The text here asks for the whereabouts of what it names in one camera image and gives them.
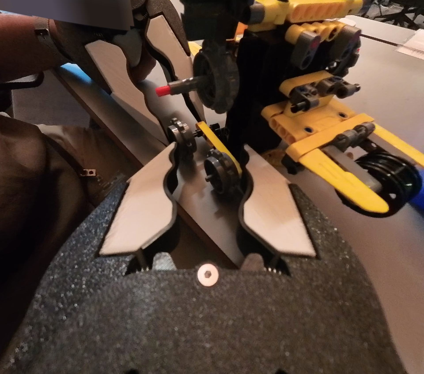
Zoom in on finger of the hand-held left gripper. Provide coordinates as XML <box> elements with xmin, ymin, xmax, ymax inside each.
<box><xmin>84</xmin><ymin>39</ymin><xmax>169</xmax><ymax>146</ymax></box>
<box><xmin>145</xmin><ymin>13</ymin><xmax>206</xmax><ymax>122</ymax></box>

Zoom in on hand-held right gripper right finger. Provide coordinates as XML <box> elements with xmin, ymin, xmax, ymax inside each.
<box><xmin>238</xmin><ymin>145</ymin><xmax>317</xmax><ymax>257</ymax></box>

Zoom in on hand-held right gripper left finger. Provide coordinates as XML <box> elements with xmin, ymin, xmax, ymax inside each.
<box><xmin>99</xmin><ymin>141</ymin><xmax>179</xmax><ymax>256</ymax></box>

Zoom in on yellow grey toy brick vehicle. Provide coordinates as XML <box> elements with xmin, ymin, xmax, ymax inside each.
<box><xmin>155</xmin><ymin>0</ymin><xmax>424</xmax><ymax>217</ymax></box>

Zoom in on person's left forearm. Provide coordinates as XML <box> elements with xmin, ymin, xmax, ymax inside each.
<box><xmin>0</xmin><ymin>14</ymin><xmax>58</xmax><ymax>83</ymax></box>

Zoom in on person's left hand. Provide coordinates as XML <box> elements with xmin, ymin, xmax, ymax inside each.
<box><xmin>129</xmin><ymin>48</ymin><xmax>158</xmax><ymax>83</ymax></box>

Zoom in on person's beige pants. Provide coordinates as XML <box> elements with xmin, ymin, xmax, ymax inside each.
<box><xmin>36</xmin><ymin>115</ymin><xmax>140</xmax><ymax>189</ymax></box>

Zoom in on black armrest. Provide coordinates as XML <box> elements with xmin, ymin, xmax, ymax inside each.
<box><xmin>0</xmin><ymin>72</ymin><xmax>45</xmax><ymax>106</ymax></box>

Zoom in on person's dark jacket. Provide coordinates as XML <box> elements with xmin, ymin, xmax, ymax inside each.
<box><xmin>0</xmin><ymin>112</ymin><xmax>100</xmax><ymax>282</ymax></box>

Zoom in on blue plastic bin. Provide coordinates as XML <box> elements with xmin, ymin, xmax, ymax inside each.
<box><xmin>409</xmin><ymin>168</ymin><xmax>424</xmax><ymax>212</ymax></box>

